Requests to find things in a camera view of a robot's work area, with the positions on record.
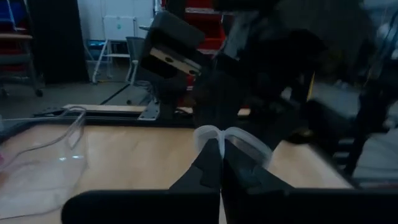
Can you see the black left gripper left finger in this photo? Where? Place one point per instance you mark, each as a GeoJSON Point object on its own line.
{"type": "Point", "coordinates": [205, 174]}

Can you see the wooden workbench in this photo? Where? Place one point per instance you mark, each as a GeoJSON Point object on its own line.
{"type": "Point", "coordinates": [15, 36]}

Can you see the clear plastic zip bag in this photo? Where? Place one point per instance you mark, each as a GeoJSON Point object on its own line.
{"type": "Point", "coordinates": [202, 135]}

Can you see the white whiteboard easel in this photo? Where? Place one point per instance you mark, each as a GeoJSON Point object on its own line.
{"type": "Point", "coordinates": [119, 28]}

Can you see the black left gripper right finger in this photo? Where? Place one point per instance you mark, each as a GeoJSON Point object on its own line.
{"type": "Point", "coordinates": [248, 180]}

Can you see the black partition curtain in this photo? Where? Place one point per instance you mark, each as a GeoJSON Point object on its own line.
{"type": "Point", "coordinates": [59, 40]}

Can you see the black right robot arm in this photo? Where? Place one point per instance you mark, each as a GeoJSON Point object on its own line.
{"type": "Point", "coordinates": [273, 62]}

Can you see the white cabinet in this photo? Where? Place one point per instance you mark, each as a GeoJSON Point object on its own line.
{"type": "Point", "coordinates": [93, 12]}

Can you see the black aluminium table frame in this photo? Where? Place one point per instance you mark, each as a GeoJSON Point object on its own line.
{"type": "Point", "coordinates": [109, 119]}

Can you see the clear plastic bin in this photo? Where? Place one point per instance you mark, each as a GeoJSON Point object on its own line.
{"type": "Point", "coordinates": [46, 186]}

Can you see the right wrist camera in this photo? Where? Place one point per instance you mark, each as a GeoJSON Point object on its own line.
{"type": "Point", "coordinates": [177, 31]}

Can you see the blue storage bin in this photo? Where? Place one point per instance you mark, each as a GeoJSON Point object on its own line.
{"type": "Point", "coordinates": [9, 9]}

